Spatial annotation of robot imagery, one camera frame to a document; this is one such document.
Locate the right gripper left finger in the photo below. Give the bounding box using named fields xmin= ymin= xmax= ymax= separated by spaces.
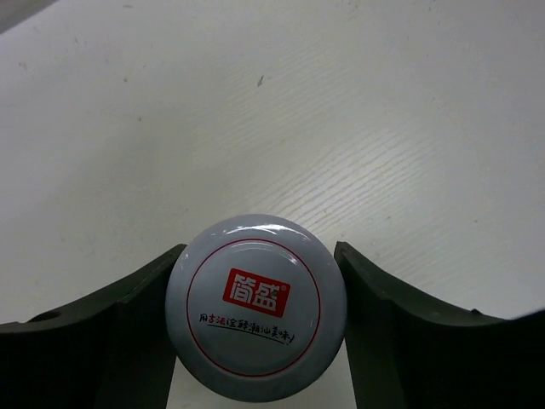
xmin=1 ymin=245 xmax=185 ymax=408

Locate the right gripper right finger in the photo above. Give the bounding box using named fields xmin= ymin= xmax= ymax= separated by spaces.
xmin=334 ymin=242 xmax=544 ymax=408

